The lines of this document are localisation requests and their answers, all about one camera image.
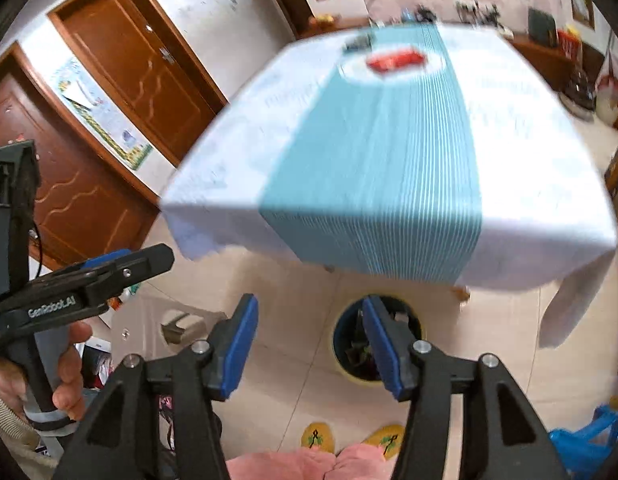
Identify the blue plastic stool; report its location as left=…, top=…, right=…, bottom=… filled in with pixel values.
left=549, top=405, right=618, bottom=480

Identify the white bucket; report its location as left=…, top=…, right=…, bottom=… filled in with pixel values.
left=594, top=77, right=618, bottom=123

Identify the blue printed tablecloth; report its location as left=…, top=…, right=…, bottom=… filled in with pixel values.
left=159, top=24, right=618, bottom=350

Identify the black bin with yellow rim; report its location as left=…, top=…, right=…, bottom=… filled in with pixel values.
left=331, top=296, right=425, bottom=385

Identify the person's left hand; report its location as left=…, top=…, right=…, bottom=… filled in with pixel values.
left=0, top=322, right=92, bottom=421

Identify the black cooking pot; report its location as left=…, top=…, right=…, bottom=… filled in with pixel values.
left=562, top=67, right=597, bottom=116

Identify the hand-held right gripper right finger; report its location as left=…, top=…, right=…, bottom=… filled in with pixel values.
left=361, top=296, right=565, bottom=480

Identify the brown wooden door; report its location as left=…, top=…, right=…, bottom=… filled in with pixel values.
left=48, top=0, right=229, bottom=168
left=0, top=42, right=160, bottom=273

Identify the dark grey wrapper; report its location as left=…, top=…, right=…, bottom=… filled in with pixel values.
left=341, top=35, right=377, bottom=53

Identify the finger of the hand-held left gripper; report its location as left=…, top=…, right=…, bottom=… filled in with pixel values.
left=49, top=249, right=132, bottom=281
left=84, top=244, right=175, bottom=303

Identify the black cable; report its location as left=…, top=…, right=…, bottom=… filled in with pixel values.
left=31, top=227, right=46, bottom=281

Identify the person's left forearm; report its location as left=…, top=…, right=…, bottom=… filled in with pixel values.
left=0, top=375, right=60, bottom=480

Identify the red white bag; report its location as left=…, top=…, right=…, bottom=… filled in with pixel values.
left=339, top=46, right=446, bottom=83

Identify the dark green appliance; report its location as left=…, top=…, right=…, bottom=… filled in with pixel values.
left=526, top=7, right=557, bottom=46

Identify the red basket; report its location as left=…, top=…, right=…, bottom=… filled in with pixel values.
left=556, top=27, right=582, bottom=58

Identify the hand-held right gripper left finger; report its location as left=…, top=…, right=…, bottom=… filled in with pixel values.
left=54, top=293, right=260, bottom=480

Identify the wall poster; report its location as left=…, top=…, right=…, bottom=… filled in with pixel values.
left=50, top=56, right=154, bottom=171

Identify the yellow slipper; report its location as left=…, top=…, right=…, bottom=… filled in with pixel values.
left=300, top=422, right=336, bottom=456
left=364, top=424, right=406, bottom=461

